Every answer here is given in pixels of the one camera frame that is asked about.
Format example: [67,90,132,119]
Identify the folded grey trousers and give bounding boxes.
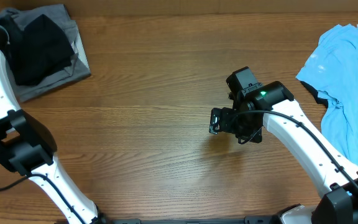
[0,4,91,102]

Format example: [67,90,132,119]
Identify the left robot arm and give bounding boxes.
[0,26,108,223]

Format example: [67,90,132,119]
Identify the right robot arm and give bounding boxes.
[209,67,358,224]

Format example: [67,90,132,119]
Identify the black t-shirt with logo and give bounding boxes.
[0,14,74,86]

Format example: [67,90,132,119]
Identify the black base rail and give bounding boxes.
[95,215,281,224]

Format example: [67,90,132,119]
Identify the light blue t-shirt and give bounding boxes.
[296,24,358,165]

